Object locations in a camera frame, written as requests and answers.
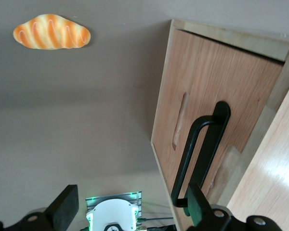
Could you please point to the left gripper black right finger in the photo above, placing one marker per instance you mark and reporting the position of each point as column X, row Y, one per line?
column 200, row 204

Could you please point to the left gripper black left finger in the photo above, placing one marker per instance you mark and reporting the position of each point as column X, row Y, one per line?
column 62, row 207

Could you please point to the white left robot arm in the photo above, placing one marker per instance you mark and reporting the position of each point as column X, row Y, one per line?
column 110, row 214

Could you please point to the wooden drawer cabinet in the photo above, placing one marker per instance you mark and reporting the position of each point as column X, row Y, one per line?
column 274, row 156

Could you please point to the plain wooden drawer front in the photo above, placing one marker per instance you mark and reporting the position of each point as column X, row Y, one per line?
column 168, row 108

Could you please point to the orange striped toy bread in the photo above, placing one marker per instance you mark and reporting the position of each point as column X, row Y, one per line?
column 50, row 32

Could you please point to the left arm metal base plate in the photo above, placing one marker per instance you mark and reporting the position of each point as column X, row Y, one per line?
column 135, row 197

